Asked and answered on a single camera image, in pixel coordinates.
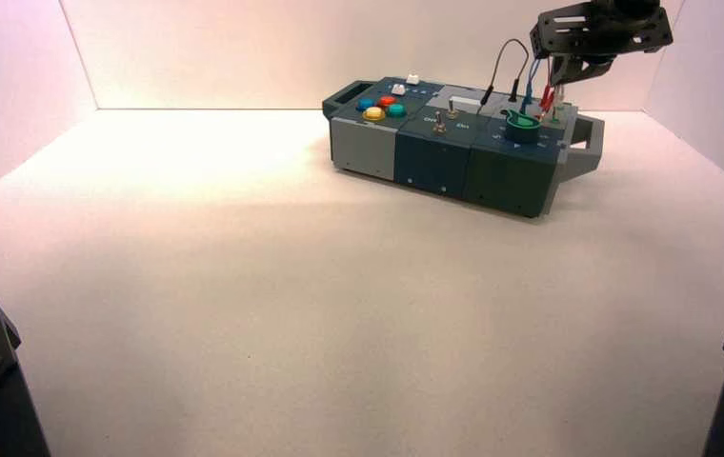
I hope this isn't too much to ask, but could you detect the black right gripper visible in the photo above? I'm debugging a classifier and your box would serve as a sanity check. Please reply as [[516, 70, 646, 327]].
[[530, 1, 675, 89]]

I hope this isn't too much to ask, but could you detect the green rotary knob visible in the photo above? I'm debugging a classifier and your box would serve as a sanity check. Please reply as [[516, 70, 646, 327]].
[[503, 108, 542, 147]]

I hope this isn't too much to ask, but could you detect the modular grey blue control box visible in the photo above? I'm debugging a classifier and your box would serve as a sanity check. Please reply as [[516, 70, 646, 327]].
[[322, 76, 606, 219]]

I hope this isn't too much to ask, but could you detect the red jumper wire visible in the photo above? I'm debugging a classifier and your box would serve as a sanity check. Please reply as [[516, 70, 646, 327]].
[[536, 63, 557, 122]]

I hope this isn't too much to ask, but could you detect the blue jumper wire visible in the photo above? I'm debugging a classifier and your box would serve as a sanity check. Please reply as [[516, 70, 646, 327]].
[[521, 57, 544, 115]]

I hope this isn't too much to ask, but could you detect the black jumper wire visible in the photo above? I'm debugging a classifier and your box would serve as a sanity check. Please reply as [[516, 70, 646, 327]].
[[477, 38, 532, 116]]

